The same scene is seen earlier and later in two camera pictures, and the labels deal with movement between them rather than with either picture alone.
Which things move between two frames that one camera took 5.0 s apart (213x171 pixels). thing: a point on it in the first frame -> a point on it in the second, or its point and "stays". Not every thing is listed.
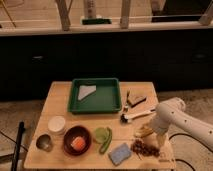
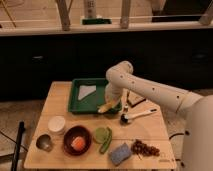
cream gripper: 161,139 -> 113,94
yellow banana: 143,131 -> 106,107
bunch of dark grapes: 142,149 stays
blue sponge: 119,154 stays
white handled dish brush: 124,118 stays
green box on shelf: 96,21 stays
